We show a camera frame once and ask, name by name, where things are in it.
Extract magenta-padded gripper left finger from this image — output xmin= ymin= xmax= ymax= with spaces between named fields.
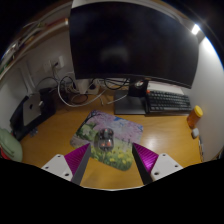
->
xmin=41 ymin=143 xmax=93 ymax=186

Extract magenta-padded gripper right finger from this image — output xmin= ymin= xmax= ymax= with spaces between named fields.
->
xmin=131 ymin=142 xmax=185 ymax=186

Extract transparent computer mouse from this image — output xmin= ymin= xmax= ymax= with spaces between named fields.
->
xmin=94 ymin=127 xmax=116 ymax=153

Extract flower print mouse pad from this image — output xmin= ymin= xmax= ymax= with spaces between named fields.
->
xmin=69 ymin=109 xmax=145 ymax=172

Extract pale green object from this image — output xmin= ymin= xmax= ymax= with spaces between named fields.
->
xmin=0 ymin=128 xmax=24 ymax=163

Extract orange jar with yellow lid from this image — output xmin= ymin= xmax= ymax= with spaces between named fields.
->
xmin=186 ymin=105 xmax=204 ymax=130

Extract black computer holder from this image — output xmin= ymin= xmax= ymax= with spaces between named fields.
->
xmin=9 ymin=95 xmax=44 ymax=142

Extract black keyboard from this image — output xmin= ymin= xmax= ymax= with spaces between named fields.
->
xmin=144 ymin=89 xmax=193 ymax=114

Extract silver small computer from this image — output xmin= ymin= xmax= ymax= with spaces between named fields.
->
xmin=22 ymin=93 xmax=43 ymax=127

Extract black box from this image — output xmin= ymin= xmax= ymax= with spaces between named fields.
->
xmin=38 ymin=87 xmax=57 ymax=118

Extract dark grey monitor stand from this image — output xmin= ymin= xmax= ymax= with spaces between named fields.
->
xmin=113 ymin=78 xmax=151 ymax=116

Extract white flat box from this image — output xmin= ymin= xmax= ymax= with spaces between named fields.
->
xmin=148 ymin=81 xmax=185 ymax=96

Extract white power strip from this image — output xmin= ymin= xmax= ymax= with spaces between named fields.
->
xmin=68 ymin=79 xmax=100 ymax=96

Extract black computer monitor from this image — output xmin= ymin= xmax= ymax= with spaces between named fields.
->
xmin=68 ymin=1 xmax=200 ymax=90

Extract white cable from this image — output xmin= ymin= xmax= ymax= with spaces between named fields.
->
xmin=57 ymin=75 xmax=108 ymax=108

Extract black cable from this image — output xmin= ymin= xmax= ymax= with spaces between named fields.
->
xmin=103 ymin=78 xmax=130 ymax=91

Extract white wall socket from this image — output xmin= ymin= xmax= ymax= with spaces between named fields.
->
xmin=49 ymin=54 xmax=66 ymax=71

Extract wooden wall shelf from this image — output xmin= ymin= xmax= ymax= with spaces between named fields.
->
xmin=0 ymin=16 xmax=71 ymax=80

